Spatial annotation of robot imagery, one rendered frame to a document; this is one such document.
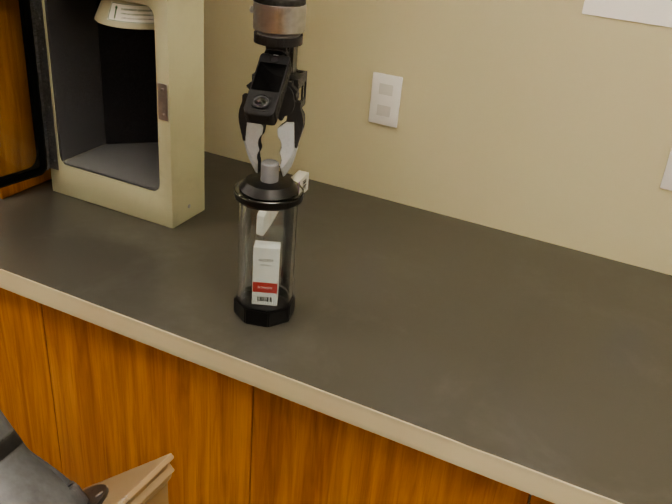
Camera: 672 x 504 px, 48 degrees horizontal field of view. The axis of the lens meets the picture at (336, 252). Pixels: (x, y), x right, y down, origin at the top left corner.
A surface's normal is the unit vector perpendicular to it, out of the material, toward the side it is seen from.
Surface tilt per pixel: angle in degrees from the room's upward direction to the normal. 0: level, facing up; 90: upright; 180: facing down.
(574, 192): 90
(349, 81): 90
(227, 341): 0
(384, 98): 90
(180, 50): 90
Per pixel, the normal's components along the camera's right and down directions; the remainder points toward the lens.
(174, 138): 0.89, 0.27
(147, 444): -0.44, 0.39
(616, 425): 0.07, -0.88
